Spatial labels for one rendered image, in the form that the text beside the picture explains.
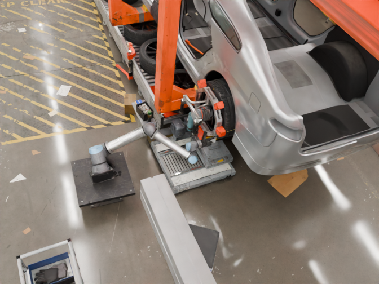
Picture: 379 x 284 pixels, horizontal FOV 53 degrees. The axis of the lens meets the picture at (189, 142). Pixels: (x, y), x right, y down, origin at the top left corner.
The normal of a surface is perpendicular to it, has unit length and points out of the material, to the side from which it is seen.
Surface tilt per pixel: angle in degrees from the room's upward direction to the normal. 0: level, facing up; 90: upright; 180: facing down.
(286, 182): 1
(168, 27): 90
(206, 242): 0
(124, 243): 0
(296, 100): 22
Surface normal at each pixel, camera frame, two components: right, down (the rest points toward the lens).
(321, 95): 0.25, -0.34
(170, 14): 0.41, 0.72
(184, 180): 0.11, -0.65
